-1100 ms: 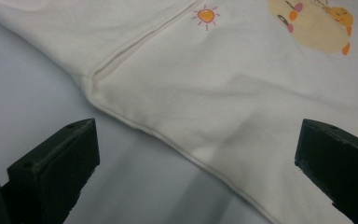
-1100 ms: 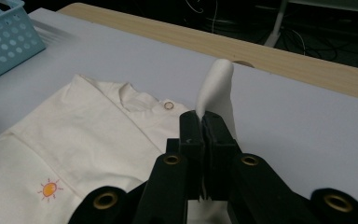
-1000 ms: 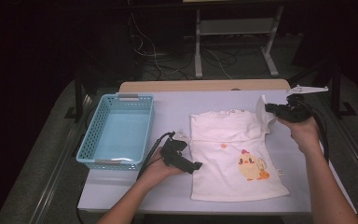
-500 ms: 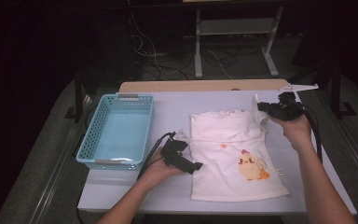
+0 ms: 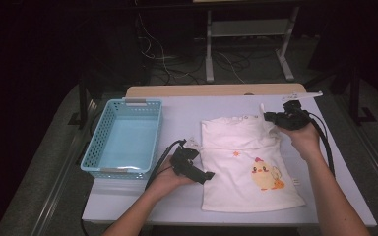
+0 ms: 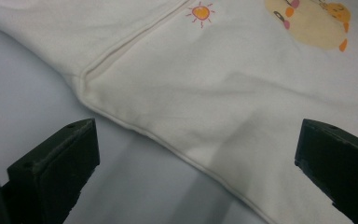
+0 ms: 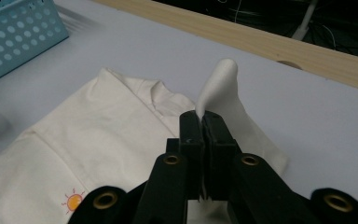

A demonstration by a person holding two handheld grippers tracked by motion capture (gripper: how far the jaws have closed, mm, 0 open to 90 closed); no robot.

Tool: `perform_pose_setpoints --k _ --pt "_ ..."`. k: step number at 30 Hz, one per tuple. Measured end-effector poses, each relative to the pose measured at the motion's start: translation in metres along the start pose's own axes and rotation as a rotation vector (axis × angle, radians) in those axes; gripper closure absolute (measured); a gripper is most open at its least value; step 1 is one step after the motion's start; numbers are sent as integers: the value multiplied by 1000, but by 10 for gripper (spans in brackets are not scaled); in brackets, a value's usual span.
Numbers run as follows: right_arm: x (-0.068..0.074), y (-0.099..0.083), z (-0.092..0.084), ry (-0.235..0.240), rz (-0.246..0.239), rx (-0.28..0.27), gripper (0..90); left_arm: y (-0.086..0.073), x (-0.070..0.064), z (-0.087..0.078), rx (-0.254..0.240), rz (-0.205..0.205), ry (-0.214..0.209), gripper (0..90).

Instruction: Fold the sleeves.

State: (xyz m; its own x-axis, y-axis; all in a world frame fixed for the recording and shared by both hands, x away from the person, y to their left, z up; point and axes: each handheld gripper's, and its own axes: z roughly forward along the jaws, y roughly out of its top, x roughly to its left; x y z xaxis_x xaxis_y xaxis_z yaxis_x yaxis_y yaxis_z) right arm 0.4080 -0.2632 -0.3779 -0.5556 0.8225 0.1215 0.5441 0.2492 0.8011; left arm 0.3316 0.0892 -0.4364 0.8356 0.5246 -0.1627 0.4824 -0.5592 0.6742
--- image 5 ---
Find hand-held gripper black cable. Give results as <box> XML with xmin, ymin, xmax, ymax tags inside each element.
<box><xmin>306</xmin><ymin>111</ymin><xmax>337</xmax><ymax>178</ymax></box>
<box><xmin>80</xmin><ymin>139</ymin><xmax>187</xmax><ymax>236</ymax></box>

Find white floor cable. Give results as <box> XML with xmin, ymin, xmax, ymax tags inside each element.
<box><xmin>218</xmin><ymin>51</ymin><xmax>246</xmax><ymax>85</ymax></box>
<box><xmin>137</xmin><ymin>13</ymin><xmax>191</xmax><ymax>80</ymax></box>

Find person's right hand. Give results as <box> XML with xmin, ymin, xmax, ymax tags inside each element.
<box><xmin>278</xmin><ymin>122</ymin><xmax>323</xmax><ymax>162</ymax></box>

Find black floor cables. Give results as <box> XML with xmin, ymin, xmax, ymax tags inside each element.
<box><xmin>151</xmin><ymin>52</ymin><xmax>277</xmax><ymax>86</ymax></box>

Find grey metal desk frame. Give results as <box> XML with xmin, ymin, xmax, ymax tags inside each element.
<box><xmin>192</xmin><ymin>0</ymin><xmax>301</xmax><ymax>84</ymax></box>

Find left hand-held gripper black cable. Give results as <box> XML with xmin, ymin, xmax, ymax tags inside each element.
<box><xmin>80</xmin><ymin>139</ymin><xmax>187</xmax><ymax>236</ymax></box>

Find right hand-held gripper black cable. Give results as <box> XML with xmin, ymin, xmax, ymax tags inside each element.
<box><xmin>306</xmin><ymin>111</ymin><xmax>337</xmax><ymax>178</ymax></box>

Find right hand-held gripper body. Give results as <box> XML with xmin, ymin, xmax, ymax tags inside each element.
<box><xmin>275</xmin><ymin>91</ymin><xmax>324</xmax><ymax>131</ymax></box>

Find white shirt with chick print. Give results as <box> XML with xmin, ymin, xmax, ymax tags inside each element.
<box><xmin>200</xmin><ymin>102</ymin><xmax>307</xmax><ymax>213</ymax></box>

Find person's left hand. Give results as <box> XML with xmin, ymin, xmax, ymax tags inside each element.
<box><xmin>145</xmin><ymin>159</ymin><xmax>195</xmax><ymax>202</ymax></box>

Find light blue plastic basket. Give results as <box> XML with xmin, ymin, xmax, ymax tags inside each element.
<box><xmin>80</xmin><ymin>97</ymin><xmax>163</xmax><ymax>181</ymax></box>

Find metal floor rail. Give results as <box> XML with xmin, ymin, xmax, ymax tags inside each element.
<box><xmin>29</xmin><ymin>97</ymin><xmax>99</xmax><ymax>236</ymax></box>
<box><xmin>336</xmin><ymin>94</ymin><xmax>378</xmax><ymax>205</ymax></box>

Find black metal stand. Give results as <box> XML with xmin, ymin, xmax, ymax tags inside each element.
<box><xmin>68</xmin><ymin>74</ymin><xmax>95</xmax><ymax>130</ymax></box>
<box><xmin>304</xmin><ymin>63</ymin><xmax>378</xmax><ymax>126</ymax></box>

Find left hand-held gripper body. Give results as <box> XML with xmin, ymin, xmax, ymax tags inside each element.
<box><xmin>169</xmin><ymin>137</ymin><xmax>203</xmax><ymax>177</ymax></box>

